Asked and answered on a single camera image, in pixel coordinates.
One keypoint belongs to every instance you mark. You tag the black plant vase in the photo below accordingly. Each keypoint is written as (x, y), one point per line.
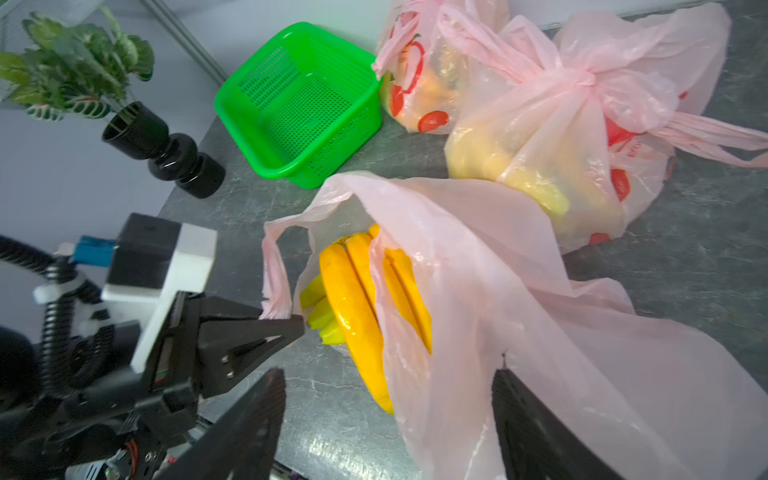
(172, 157)

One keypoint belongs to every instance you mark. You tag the green potted plant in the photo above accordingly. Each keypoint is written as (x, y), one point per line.
(83, 69)

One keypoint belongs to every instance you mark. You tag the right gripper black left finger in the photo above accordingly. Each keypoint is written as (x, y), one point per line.
(243, 442)

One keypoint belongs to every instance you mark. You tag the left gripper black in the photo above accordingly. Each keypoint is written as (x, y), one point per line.
(230, 340)

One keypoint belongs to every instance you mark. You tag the printed pink plastic bag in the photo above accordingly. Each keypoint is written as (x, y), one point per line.
(422, 76)
(585, 122)

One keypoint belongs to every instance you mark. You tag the yellow banana bunch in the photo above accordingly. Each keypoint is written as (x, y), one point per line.
(345, 269)
(321, 318)

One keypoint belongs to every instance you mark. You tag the plain pink plastic bag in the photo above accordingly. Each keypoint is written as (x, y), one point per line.
(652, 398)

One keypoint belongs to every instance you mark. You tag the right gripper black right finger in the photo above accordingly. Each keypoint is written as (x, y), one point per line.
(534, 443)

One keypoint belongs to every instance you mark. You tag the green plastic basket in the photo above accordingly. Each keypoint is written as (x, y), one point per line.
(302, 105)

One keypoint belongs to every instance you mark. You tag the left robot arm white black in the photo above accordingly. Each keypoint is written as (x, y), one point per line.
(79, 342)

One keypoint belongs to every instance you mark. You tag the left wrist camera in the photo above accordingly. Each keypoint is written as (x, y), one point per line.
(151, 260)

